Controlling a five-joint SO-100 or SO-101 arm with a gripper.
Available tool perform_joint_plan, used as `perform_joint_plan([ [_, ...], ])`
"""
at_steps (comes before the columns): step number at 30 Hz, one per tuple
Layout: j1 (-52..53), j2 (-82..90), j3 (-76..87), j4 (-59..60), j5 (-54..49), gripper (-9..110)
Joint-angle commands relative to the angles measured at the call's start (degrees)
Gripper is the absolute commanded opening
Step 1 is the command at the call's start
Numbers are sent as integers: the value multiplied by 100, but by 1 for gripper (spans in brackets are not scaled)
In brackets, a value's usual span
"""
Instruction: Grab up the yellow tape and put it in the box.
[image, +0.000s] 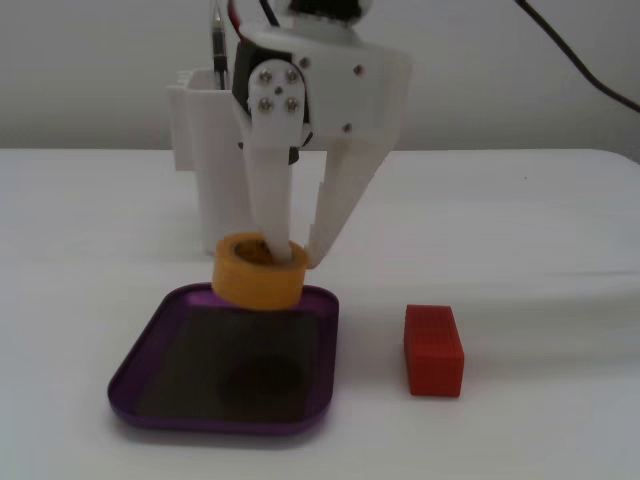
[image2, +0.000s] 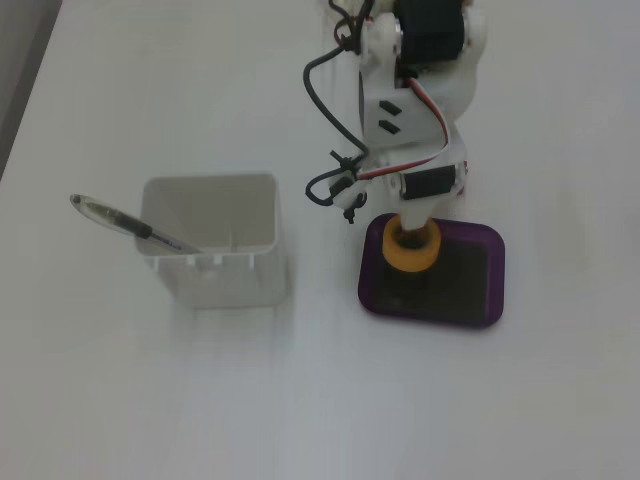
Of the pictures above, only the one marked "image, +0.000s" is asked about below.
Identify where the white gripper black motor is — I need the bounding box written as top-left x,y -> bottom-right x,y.
230,18 -> 416,270

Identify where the black clear ballpoint pen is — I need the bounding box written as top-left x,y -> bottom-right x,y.
210,0 -> 231,92

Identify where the red rectangular block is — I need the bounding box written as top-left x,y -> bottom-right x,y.
403,303 -> 466,399

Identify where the yellow tape roll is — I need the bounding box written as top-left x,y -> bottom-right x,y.
211,231 -> 308,312

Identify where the thin black robot wire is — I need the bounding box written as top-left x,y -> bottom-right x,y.
227,0 -> 282,39

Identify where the thick black cable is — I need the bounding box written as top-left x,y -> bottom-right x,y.
514,0 -> 640,114

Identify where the purple tray with black inlay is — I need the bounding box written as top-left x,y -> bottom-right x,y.
106,281 -> 342,438

